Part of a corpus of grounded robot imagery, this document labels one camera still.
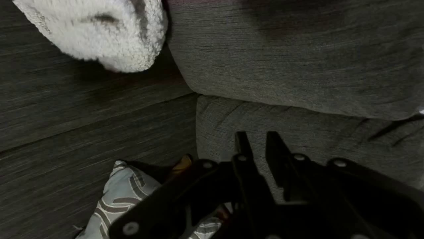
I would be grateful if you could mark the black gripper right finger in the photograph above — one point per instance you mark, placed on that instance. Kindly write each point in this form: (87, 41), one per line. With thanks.
(345, 194)

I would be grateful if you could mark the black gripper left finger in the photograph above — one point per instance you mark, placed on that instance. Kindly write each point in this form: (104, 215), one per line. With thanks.
(199, 199)

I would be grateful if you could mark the white fluffy cloth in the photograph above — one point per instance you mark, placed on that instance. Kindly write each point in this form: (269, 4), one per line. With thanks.
(101, 31)

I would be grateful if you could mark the beige patterned throw pillow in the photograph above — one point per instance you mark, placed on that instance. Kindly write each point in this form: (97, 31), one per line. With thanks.
(114, 199)

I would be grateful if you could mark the dark grey fabric sofa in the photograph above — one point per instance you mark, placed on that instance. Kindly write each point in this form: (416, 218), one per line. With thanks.
(287, 66)

